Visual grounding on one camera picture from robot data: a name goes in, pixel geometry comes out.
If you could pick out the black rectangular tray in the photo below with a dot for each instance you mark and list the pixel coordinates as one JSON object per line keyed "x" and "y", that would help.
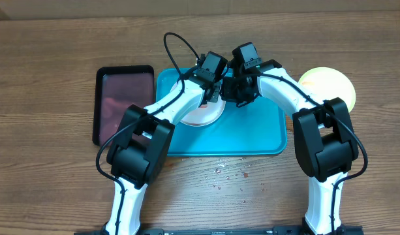
{"x": 116, "y": 89}

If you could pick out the white plate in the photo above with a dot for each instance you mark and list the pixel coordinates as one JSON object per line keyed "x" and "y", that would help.
{"x": 206, "y": 113}

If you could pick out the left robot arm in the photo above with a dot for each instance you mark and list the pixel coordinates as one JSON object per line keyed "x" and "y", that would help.
{"x": 142, "y": 141}

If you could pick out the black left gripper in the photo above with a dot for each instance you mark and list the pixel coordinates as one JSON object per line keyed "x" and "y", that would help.
{"x": 217, "y": 90}

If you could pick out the teal serving tray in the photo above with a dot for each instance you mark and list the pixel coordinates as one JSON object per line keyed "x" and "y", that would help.
{"x": 256, "y": 129}

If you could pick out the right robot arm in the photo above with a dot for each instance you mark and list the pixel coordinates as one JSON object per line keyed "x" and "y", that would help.
{"x": 325, "y": 144}

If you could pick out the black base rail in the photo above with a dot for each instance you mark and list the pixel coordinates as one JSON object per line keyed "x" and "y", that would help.
{"x": 277, "y": 230}

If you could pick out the yellow green plate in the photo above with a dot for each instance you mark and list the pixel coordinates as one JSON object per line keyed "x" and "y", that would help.
{"x": 330, "y": 84}

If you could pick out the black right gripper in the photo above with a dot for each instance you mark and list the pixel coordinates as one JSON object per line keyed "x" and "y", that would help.
{"x": 233, "y": 95}

